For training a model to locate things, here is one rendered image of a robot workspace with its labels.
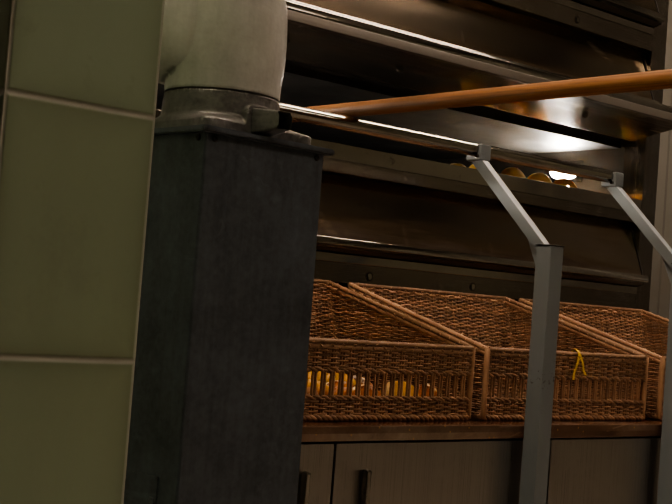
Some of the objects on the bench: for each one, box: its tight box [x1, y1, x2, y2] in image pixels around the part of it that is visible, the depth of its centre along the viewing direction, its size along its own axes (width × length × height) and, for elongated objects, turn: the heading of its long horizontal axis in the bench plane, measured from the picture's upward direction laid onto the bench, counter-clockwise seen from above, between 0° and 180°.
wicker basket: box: [518, 298, 669, 421], centre depth 335 cm, size 49×56×28 cm
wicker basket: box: [303, 279, 476, 422], centre depth 257 cm, size 49×56×28 cm
